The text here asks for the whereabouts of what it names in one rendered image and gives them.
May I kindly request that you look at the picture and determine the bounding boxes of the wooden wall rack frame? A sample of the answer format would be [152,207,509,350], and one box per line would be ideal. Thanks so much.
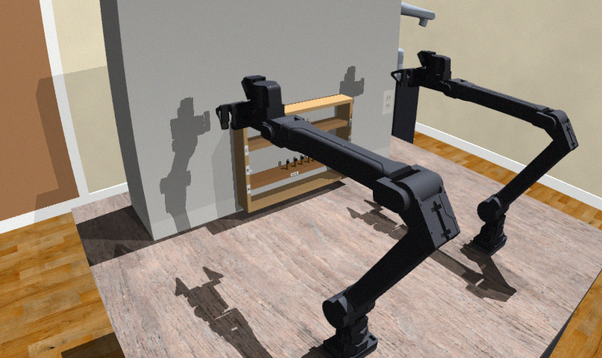
[233,94,353,213]

